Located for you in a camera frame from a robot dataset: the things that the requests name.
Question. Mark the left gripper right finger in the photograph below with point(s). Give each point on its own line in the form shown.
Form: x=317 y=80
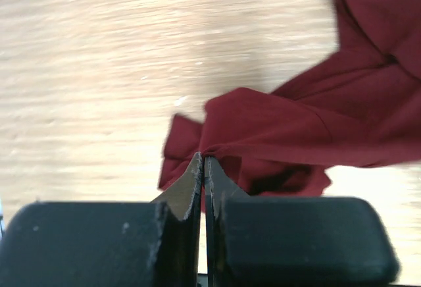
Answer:
x=292 y=241

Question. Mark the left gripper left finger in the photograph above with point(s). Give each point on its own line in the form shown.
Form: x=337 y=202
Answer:
x=81 y=243

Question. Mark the dark red t shirt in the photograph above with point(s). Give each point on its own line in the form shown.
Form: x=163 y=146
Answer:
x=360 y=107

